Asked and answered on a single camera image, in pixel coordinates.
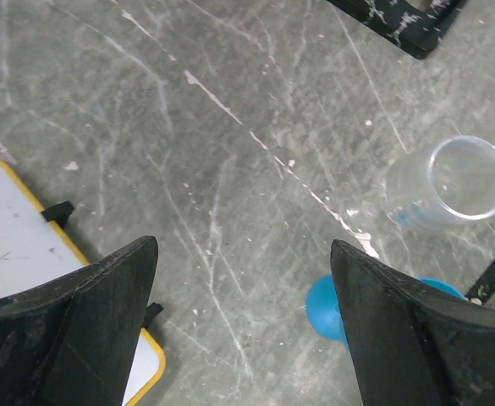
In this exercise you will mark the blue wine glass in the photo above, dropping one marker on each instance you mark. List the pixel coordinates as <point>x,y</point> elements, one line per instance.
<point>324,314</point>

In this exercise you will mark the black marbled rack base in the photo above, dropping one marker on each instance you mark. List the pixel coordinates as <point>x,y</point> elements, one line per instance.
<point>415,31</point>

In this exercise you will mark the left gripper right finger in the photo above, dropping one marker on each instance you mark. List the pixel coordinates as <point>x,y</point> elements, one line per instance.
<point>410,343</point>

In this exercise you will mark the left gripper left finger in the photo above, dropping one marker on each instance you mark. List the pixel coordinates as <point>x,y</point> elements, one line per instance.
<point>72,341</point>

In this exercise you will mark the clear glass front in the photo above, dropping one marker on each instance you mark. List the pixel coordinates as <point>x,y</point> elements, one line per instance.
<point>435,188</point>

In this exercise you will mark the white board gold frame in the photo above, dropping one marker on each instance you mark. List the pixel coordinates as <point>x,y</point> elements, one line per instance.
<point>33,249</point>

